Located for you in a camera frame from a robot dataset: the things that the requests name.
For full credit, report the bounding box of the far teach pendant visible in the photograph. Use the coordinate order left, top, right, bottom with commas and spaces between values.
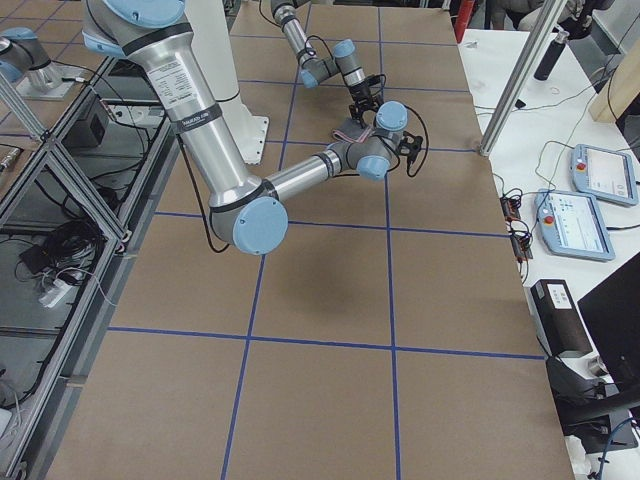
570, 144, 639, 206

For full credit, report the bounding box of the aluminium frame post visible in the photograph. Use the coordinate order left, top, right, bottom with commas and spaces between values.
478, 0, 566, 157

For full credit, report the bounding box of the small circuit board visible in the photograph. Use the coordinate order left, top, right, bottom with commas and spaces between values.
500, 195, 521, 221

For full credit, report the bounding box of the black power adapter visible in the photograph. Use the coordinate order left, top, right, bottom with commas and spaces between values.
19, 245, 51, 274

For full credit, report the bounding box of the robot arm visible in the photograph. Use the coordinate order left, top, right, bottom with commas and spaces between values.
83, 1, 408, 255
270, 0, 386, 128

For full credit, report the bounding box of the white power strip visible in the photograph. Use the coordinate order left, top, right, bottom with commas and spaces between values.
39, 278, 72, 308

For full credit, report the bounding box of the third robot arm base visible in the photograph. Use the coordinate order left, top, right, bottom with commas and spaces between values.
1, 27, 72, 101

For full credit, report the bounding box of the black monitor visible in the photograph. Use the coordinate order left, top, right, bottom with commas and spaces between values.
578, 254, 639, 387

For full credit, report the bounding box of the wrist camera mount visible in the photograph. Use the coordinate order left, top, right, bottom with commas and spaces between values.
366, 73, 386, 96
398, 131, 423, 161

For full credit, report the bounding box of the black bottle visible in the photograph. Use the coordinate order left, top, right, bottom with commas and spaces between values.
533, 31, 569, 81

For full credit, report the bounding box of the teach pendant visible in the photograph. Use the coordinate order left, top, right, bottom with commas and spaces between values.
570, 144, 639, 206
535, 189, 615, 262

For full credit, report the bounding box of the pink and grey towel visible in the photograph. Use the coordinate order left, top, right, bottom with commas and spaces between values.
332, 118, 373, 143

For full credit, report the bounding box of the aluminium frame rail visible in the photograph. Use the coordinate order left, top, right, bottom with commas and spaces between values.
1, 59, 178, 479

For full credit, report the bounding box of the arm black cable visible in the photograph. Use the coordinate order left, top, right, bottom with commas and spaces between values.
259, 0, 334, 66
399, 102, 429, 177

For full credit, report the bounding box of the black box with label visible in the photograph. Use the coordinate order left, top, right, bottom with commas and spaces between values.
530, 279, 593, 358

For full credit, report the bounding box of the black electronics box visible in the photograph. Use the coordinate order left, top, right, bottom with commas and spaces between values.
62, 95, 110, 149

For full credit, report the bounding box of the wooden board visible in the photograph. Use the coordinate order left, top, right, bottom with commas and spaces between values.
589, 0, 640, 124

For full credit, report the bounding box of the red cylinder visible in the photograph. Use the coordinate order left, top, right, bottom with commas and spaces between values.
454, 0, 475, 43

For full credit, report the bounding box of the near teach pendant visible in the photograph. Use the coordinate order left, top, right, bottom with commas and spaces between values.
535, 189, 615, 262

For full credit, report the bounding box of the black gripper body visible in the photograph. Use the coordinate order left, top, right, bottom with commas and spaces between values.
348, 79, 383, 118

